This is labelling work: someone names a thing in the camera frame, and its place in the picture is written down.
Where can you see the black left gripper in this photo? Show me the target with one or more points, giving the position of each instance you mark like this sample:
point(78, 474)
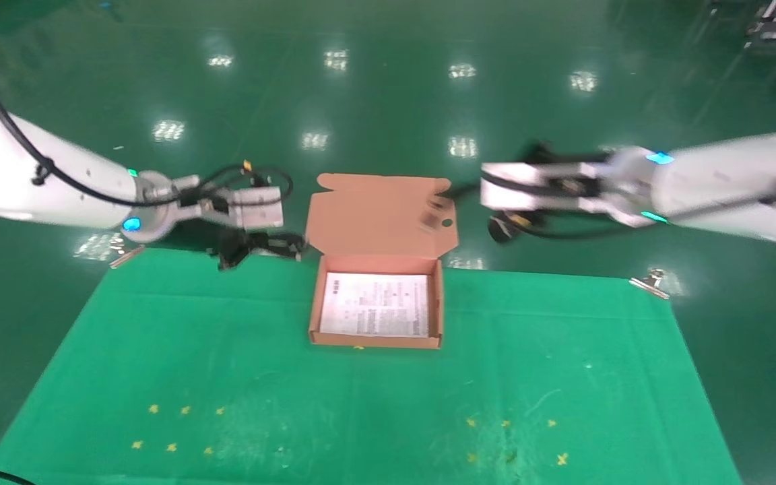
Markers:
point(243, 241)

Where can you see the orange cardboard box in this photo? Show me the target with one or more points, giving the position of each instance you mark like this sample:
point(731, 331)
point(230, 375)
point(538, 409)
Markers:
point(374, 222)

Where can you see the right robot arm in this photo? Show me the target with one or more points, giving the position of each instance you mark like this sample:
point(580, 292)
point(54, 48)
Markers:
point(731, 182)

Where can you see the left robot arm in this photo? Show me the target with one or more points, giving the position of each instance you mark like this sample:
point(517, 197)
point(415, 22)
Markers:
point(24, 168)

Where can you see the green cloth mat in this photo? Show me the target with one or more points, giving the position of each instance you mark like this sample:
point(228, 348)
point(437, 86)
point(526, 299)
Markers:
point(361, 404)

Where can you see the silver metal clip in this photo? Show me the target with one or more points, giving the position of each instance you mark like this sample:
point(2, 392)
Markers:
point(649, 285)
point(125, 257)

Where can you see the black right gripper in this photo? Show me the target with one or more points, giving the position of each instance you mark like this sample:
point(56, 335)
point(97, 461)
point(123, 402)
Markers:
point(504, 228)

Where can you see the printed white paper sheet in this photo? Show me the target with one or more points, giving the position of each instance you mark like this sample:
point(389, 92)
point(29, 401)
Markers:
point(374, 303)

